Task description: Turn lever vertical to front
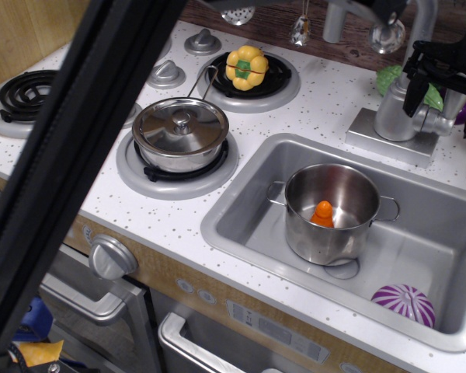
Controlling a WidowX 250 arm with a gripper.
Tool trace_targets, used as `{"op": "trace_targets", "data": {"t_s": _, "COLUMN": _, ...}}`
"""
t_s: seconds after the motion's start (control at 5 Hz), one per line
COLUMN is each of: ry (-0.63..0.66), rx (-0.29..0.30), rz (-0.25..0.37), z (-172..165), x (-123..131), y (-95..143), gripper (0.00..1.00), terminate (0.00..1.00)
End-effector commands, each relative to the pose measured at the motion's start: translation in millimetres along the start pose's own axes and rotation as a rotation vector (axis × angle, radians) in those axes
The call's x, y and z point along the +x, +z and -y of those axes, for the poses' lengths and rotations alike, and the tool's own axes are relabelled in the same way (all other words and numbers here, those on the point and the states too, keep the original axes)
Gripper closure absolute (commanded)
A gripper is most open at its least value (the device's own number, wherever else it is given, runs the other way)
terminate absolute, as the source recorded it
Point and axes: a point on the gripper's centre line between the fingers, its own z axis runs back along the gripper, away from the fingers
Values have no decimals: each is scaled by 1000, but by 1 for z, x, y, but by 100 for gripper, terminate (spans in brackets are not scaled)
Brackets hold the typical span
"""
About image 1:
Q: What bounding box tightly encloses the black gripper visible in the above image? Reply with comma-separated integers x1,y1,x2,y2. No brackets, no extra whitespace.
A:
403,33,466,138

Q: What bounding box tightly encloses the silver toy faucet with lever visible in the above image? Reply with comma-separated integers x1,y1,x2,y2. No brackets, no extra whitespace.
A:
323,1,465,167

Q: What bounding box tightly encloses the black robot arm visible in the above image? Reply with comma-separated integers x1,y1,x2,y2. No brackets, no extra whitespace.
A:
0,1,185,364

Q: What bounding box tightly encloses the purple toy eggplant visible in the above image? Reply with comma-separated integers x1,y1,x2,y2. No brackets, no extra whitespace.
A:
454,102,466,125

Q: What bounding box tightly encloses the green toy lettuce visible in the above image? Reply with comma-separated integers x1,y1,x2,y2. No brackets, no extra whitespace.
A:
376,64,443,112

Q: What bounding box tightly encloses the hanging silver ladle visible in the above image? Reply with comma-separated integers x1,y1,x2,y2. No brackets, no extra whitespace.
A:
368,20,405,54

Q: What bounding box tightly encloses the tall steel pot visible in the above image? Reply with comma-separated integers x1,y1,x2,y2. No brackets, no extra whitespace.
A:
267,163,401,266

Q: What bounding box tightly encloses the grey toy sink basin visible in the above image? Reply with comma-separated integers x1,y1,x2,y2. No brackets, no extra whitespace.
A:
201,134,466,352

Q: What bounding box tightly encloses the orange toy carrot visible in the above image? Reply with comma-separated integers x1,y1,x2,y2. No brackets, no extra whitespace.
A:
310,200,334,228

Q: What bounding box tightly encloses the back right stove burner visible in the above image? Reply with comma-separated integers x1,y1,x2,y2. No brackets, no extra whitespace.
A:
196,53,301,113

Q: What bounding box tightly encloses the stove burner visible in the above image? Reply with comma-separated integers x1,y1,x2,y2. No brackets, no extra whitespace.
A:
196,53,301,113
116,134,238,200
0,70,57,139

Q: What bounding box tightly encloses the purple striped toy onion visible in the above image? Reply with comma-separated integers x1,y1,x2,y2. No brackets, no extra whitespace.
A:
371,284,436,328

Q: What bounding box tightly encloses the yellow toy bell pepper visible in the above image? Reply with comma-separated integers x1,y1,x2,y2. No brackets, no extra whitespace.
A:
225,45,269,92

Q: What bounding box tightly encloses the hanging slotted spoon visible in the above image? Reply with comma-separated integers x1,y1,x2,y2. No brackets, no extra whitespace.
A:
221,6,256,26

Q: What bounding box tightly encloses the silver stove knob back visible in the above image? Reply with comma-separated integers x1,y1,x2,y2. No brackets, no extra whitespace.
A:
184,28,222,56

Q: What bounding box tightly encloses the silver stove knob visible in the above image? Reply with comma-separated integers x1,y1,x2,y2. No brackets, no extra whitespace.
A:
146,60,186,89
184,28,222,56

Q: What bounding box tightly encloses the steel pot with lid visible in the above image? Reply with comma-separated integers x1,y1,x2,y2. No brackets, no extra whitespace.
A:
131,64,231,174

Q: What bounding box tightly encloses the silver stove knob middle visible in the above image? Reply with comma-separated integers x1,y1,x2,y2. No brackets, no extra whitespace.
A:
146,60,186,89

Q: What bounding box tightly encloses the front right stove burner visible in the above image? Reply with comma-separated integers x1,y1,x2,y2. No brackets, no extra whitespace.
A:
116,134,238,200

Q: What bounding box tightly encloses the silver oven dial knob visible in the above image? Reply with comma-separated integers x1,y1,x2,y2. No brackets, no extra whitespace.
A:
89,234,138,281

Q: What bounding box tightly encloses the front left stove burner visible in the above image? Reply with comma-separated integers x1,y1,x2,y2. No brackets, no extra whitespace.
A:
0,70,57,139

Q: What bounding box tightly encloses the yellow cloth piece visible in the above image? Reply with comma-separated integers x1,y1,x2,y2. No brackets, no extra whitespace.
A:
9,340,64,368

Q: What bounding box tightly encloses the silver dishwasher door handle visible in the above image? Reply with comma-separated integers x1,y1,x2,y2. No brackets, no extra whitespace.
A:
158,312,242,373

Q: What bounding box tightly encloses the silver oven door handle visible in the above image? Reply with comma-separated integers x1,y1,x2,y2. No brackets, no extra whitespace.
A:
40,274,141,326

